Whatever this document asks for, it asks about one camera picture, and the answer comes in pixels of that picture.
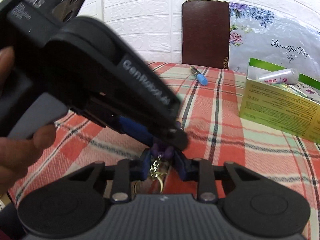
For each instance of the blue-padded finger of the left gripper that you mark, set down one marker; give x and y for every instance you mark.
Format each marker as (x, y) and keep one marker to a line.
(107, 118)

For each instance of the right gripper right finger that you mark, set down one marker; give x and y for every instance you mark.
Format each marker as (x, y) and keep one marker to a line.
(205, 174)

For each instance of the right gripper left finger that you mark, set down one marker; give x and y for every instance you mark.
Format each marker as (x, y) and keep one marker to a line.
(97, 174)

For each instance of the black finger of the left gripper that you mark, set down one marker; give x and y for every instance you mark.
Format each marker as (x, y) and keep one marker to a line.
(167, 133)

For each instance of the purple keychain with gold ring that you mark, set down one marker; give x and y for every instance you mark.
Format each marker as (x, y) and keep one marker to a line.
(160, 153)

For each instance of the marker with blue cap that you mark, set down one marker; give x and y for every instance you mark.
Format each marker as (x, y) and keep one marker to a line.
(200, 77)

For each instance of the person's left hand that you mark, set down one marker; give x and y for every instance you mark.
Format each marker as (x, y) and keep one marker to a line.
(18, 155)

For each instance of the red plaid bedsheet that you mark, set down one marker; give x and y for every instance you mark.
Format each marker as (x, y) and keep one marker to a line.
(210, 117)

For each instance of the green cardboard box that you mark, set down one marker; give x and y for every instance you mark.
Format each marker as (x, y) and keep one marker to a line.
(289, 108)

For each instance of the white plastic tube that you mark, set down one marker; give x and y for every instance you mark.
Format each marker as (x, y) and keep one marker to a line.
(287, 76)

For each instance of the floral white pillow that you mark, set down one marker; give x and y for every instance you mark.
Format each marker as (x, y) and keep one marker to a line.
(262, 34)

